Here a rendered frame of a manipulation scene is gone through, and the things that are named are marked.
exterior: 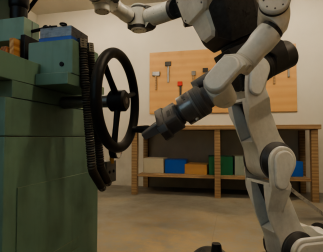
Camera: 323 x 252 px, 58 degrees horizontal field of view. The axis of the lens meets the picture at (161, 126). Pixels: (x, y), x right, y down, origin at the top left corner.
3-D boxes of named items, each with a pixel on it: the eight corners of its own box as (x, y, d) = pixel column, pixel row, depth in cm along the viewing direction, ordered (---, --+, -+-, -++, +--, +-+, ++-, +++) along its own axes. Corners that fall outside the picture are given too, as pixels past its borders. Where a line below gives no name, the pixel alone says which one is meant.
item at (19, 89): (12, 97, 67) (12, 79, 67) (-58, 100, 72) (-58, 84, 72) (96, 111, 105) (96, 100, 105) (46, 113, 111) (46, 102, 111)
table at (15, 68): (-3, 61, 51) (-2, 28, 51) (-125, 72, 59) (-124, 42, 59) (127, 102, 109) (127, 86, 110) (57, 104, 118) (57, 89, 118)
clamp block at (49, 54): (71, 72, 73) (71, 37, 74) (26, 75, 77) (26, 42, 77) (99, 83, 87) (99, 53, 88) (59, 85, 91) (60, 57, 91)
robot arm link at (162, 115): (172, 149, 82) (209, 128, 80) (154, 126, 77) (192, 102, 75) (167, 125, 93) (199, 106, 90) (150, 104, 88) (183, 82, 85)
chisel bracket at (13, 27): (23, 44, 86) (24, 15, 87) (-15, 47, 90) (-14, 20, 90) (40, 51, 94) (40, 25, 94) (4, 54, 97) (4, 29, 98)
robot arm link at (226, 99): (208, 124, 85) (243, 103, 83) (196, 109, 76) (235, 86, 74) (192, 95, 91) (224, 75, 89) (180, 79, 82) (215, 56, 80)
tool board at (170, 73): (297, 111, 378) (296, 42, 382) (149, 113, 421) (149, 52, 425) (296, 111, 383) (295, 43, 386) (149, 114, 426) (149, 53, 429)
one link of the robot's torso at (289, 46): (283, 70, 125) (267, 32, 124) (305, 63, 113) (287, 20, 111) (230, 96, 118) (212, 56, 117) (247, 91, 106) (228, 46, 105)
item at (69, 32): (71, 39, 75) (71, 18, 75) (35, 43, 78) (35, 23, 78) (95, 53, 88) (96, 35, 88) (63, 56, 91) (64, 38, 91)
